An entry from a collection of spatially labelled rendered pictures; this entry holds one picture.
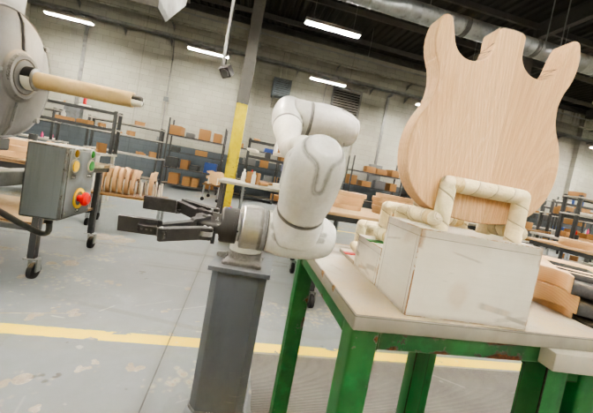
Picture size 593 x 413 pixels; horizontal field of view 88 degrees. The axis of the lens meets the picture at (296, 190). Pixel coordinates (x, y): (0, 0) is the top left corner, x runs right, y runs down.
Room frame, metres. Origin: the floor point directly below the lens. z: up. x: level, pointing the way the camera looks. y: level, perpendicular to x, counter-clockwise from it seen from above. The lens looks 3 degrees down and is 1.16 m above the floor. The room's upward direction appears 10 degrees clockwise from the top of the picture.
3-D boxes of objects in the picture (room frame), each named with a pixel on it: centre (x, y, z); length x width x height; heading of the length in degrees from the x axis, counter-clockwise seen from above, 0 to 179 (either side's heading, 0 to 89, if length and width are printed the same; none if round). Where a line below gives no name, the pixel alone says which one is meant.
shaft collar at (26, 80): (0.62, 0.56, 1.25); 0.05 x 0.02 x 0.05; 11
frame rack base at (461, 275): (0.67, -0.37, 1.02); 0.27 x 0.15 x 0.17; 100
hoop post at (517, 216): (0.63, -0.46, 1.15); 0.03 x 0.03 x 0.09
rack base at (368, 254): (0.82, -0.35, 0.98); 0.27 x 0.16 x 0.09; 100
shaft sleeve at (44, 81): (0.64, 0.46, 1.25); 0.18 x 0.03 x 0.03; 101
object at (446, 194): (0.61, -0.29, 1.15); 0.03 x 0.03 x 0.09
